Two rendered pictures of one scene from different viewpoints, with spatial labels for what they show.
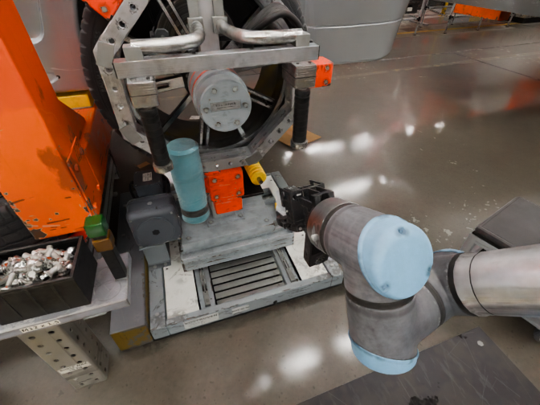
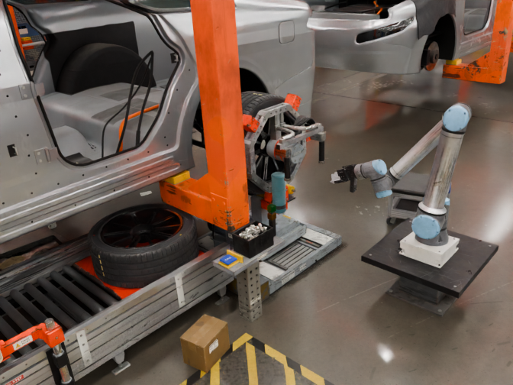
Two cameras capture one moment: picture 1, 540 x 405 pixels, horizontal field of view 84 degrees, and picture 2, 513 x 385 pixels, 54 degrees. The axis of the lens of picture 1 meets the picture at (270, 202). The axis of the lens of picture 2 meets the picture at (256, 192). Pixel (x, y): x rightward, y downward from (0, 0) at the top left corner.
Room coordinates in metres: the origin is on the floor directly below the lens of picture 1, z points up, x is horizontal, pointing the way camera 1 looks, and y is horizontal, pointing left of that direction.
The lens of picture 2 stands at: (-1.77, 1.64, 1.97)
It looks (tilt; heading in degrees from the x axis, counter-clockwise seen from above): 25 degrees down; 333
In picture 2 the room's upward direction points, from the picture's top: 4 degrees counter-clockwise
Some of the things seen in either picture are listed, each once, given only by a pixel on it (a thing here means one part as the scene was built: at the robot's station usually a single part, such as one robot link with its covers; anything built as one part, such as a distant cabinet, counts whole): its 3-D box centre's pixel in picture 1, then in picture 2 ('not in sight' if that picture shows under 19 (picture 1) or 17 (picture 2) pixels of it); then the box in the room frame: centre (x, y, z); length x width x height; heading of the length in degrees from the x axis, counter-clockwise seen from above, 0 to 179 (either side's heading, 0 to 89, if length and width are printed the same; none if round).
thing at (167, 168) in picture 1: (156, 138); (287, 168); (0.59, 0.25, 0.83); 0.04 x 0.04 x 0.16
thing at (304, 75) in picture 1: (298, 71); (317, 135); (0.73, -0.07, 0.93); 0.09 x 0.05 x 0.05; 18
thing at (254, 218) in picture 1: (220, 194); (261, 213); (1.03, 0.21, 0.32); 0.40 x 0.30 x 0.28; 108
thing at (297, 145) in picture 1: (300, 116); (321, 151); (0.70, -0.07, 0.83); 0.04 x 0.04 x 0.16
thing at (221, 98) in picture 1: (218, 92); (285, 150); (0.80, 0.14, 0.85); 0.21 x 0.14 x 0.14; 18
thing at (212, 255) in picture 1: (231, 224); (265, 234); (1.04, 0.18, 0.13); 0.50 x 0.36 x 0.10; 108
